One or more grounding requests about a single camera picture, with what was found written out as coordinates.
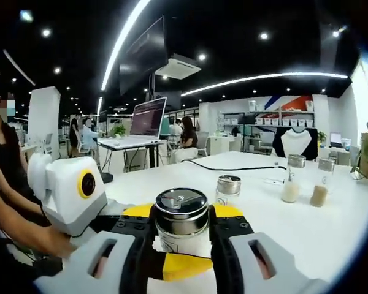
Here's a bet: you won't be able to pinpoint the black table cable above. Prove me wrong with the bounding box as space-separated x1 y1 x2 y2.
180 158 288 172

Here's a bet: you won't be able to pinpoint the ceiling air conditioner unit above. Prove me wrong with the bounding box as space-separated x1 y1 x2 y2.
155 53 202 81

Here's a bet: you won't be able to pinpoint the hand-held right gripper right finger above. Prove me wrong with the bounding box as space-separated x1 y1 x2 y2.
208 204 329 294

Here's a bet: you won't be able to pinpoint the tall seasoning bottle pale grains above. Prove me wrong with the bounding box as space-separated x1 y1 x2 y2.
280 154 307 204

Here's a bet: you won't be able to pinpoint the person's torso in black shirt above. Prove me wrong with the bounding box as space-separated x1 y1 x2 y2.
0 119 52 229

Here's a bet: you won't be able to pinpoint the person's left hand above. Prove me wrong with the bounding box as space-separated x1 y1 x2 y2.
38 225 77 261

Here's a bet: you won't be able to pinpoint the tall seasoning bottle brown grains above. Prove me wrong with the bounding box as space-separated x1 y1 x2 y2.
309 158 336 208

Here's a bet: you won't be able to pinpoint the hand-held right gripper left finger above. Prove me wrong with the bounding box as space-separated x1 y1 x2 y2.
33 203 157 294

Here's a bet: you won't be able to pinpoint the curved ceiling light strip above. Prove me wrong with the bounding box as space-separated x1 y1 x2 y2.
180 72 349 97
100 0 155 92

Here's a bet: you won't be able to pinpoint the black laptop stand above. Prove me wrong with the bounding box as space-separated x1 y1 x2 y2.
98 143 164 173

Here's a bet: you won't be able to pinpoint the short seasoning bottle white powder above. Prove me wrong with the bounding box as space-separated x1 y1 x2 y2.
154 188 212 257

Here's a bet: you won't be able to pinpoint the small black hanging monitor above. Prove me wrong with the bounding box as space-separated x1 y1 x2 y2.
155 90 183 108

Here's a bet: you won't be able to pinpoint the storage shelf with white boxes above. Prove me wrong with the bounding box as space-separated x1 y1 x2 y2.
220 99 315 145

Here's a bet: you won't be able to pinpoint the white open laptop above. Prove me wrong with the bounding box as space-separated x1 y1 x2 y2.
97 96 168 151

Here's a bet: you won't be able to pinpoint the teal cabinet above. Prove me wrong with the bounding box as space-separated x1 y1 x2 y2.
161 116 172 136

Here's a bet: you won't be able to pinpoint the large black hanging monitor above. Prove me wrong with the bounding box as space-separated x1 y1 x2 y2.
118 15 168 96

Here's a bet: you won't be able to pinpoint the brown paper bag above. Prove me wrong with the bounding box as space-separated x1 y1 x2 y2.
360 133 368 179

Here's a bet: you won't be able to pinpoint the black and white shirt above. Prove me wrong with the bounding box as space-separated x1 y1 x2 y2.
272 127 320 162

